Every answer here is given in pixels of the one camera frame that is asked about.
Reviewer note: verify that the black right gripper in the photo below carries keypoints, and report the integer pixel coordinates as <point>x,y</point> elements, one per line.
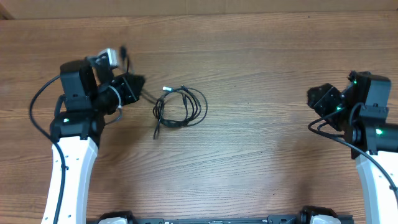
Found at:
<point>323,96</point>

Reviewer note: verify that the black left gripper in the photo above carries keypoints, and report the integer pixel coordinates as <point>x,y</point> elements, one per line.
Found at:
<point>130,93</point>

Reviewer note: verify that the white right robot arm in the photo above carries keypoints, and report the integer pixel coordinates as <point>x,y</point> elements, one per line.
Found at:
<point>356,118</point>

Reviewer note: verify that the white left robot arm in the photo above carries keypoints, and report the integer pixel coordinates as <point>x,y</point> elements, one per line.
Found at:
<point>90,92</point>

